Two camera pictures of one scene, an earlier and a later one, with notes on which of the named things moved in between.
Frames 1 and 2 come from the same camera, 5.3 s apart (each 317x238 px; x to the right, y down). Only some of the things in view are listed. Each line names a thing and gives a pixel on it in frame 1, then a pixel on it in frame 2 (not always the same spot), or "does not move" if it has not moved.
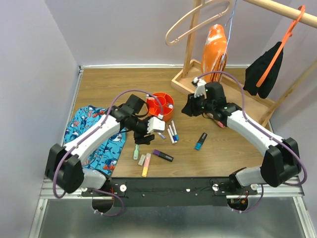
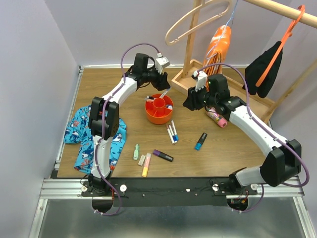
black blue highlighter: (200, 141) does not move
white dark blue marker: (173, 134) does not move
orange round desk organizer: (153, 107) does not move
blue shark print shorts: (109, 157) does not move
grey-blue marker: (161, 135) → (164, 93)
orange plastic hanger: (288, 33) does not move
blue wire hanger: (231, 20) → (208, 56)
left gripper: (139, 138) → (161, 83)
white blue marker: (176, 135) does not move
